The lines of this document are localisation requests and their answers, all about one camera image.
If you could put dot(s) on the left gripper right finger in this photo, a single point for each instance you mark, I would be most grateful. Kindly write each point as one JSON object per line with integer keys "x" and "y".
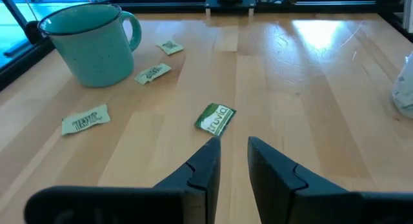
{"x": 306, "y": 204}

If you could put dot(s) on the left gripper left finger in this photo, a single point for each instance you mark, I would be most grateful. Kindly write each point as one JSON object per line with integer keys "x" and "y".
{"x": 129, "y": 204}

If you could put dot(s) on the green sweetener packet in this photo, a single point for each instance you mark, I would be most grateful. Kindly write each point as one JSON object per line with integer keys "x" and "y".
{"x": 215, "y": 119}
{"x": 170, "y": 47}
{"x": 85, "y": 119}
{"x": 152, "y": 74}

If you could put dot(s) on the clear plastic bin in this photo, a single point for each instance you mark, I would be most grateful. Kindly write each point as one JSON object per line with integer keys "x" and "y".
{"x": 405, "y": 88}

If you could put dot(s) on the teal enamel mug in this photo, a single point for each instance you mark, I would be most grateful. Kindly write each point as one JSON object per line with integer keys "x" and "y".
{"x": 93, "y": 56}

